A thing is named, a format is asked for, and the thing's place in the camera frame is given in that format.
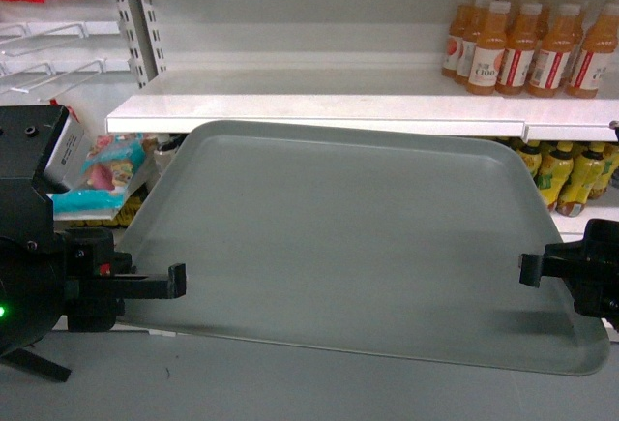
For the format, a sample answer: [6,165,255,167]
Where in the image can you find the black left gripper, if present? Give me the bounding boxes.
[1,227,187,356]

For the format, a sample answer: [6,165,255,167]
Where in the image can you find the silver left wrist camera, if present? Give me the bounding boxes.
[44,108,92,193]

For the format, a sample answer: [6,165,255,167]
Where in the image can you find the white metal shelf unit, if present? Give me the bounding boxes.
[106,0,618,140]

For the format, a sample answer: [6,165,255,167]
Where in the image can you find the grey-green rectangular serving tray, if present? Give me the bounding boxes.
[118,121,610,376]

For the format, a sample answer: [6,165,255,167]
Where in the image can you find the teal snack bag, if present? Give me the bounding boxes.
[50,133,157,221]

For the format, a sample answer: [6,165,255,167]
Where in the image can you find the orange juice bottle front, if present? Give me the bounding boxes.
[465,0,511,96]

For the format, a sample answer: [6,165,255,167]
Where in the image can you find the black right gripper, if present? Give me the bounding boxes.
[519,219,618,331]

